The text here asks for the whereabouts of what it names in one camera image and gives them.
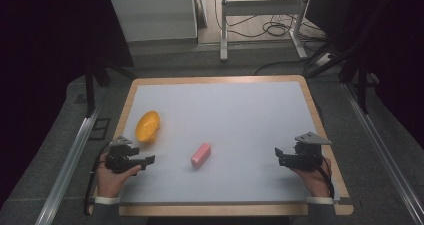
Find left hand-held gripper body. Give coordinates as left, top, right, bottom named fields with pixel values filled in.
left=105, top=135, right=141, bottom=175

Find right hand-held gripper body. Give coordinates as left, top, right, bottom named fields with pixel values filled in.
left=290, top=131, right=333, bottom=172

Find person's left hand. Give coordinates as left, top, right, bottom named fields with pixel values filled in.
left=95, top=152, right=143, bottom=199

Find person's right hand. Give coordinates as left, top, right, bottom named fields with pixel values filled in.
left=288, top=157, right=332, bottom=199

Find yellow plastic bowl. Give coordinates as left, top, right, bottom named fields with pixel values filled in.
left=134, top=110, right=162, bottom=145

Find black floor grille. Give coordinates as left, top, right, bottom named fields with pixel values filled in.
left=88, top=117, right=111, bottom=141

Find pink soap bar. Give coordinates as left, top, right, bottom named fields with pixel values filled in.
left=190, top=142, right=212, bottom=170

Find white table mat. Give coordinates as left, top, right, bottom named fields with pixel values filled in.
left=118, top=80, right=342, bottom=205

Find black metal stand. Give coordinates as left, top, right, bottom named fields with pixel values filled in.
left=304, top=34, right=381, bottom=115
left=83, top=59, right=138, bottom=119

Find white power strip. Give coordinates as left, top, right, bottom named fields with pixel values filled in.
left=315, top=52, right=335, bottom=68

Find dark curtain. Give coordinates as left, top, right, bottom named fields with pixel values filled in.
left=0, top=0, right=135, bottom=206
left=305, top=0, right=424, bottom=149

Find white cabinet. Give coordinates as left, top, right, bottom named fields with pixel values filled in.
left=108, top=0, right=199, bottom=43

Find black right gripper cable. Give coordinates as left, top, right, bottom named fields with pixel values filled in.
left=308, top=153, right=336, bottom=200

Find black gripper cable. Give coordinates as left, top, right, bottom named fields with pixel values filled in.
left=308, top=153, right=336, bottom=200
left=83, top=142, right=112, bottom=217

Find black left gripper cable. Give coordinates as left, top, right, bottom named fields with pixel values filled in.
left=83, top=142, right=112, bottom=217

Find aluminium rail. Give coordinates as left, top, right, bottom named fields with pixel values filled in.
left=341, top=82, right=424, bottom=225
left=34, top=106, right=102, bottom=225

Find black floor cables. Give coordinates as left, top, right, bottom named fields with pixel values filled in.
left=213, top=0, right=329, bottom=43

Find white desk frame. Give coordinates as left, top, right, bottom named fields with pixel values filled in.
left=219, top=0, right=315, bottom=63

